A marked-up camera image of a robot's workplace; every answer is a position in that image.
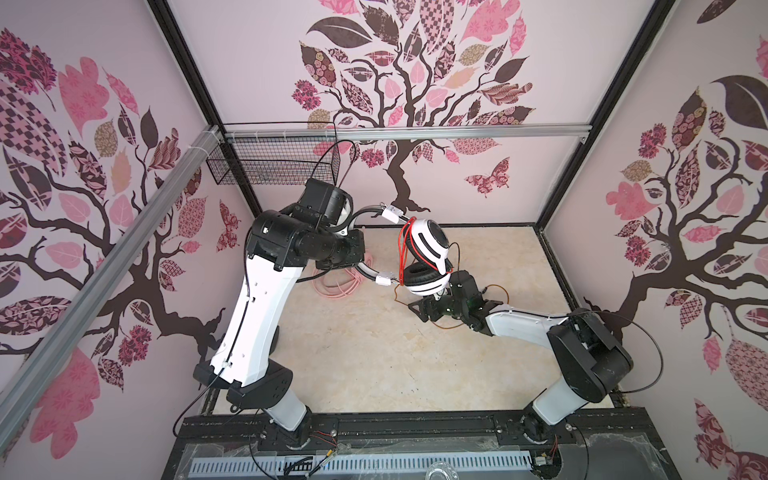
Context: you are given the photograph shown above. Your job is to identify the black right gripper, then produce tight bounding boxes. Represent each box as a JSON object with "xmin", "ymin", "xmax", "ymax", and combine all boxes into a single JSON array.
[{"xmin": 407, "ymin": 288, "xmax": 467, "ymax": 322}]

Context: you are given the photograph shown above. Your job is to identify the white black headphones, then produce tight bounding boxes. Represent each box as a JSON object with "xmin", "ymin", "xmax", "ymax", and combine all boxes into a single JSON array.
[{"xmin": 349, "ymin": 205, "xmax": 454, "ymax": 297}]

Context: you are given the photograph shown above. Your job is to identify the red headphone cable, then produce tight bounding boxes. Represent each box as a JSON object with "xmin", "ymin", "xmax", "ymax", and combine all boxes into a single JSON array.
[{"xmin": 392, "ymin": 217, "xmax": 511, "ymax": 331}]

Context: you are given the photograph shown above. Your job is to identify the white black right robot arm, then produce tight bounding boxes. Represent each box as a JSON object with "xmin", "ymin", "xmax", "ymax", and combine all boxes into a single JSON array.
[{"xmin": 403, "ymin": 265, "xmax": 634, "ymax": 443}]

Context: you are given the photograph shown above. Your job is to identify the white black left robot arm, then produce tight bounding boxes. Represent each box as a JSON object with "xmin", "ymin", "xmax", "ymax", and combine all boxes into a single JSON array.
[{"xmin": 194, "ymin": 179, "xmax": 364, "ymax": 432}]

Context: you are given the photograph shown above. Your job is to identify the black wire basket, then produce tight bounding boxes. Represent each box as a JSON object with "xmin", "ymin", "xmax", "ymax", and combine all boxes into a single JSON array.
[{"xmin": 206, "ymin": 120, "xmax": 341, "ymax": 186}]

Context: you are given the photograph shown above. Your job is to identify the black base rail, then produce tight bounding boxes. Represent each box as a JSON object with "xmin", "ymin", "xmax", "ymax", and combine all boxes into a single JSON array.
[{"xmin": 179, "ymin": 410, "xmax": 541, "ymax": 454}]

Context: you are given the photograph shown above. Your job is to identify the aluminium frame bar back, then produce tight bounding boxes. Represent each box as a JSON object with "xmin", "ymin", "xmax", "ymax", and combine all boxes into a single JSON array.
[{"xmin": 225, "ymin": 123, "xmax": 592, "ymax": 141}]

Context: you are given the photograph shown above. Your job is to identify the aluminium frame bar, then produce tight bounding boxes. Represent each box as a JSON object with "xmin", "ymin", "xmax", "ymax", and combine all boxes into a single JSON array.
[
  {"xmin": 1, "ymin": 125, "xmax": 222, "ymax": 448},
  {"xmin": 225, "ymin": 123, "xmax": 592, "ymax": 141}
]

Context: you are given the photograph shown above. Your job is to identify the white perforated cable tray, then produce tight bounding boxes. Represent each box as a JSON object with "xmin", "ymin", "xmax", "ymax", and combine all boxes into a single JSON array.
[{"xmin": 183, "ymin": 451, "xmax": 532, "ymax": 479}]

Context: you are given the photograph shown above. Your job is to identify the aluminium frame bar left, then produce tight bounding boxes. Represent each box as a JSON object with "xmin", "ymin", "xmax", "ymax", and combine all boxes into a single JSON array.
[{"xmin": 1, "ymin": 125, "xmax": 222, "ymax": 448}]

